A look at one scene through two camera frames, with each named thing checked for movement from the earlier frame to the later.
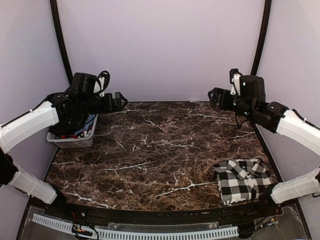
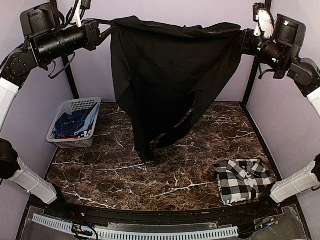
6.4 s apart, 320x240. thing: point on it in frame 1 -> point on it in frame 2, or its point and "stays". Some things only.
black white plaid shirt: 242,180 stays
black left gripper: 109,107 -> 93,36
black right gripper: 218,91 -> 245,47
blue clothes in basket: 84,130 stays
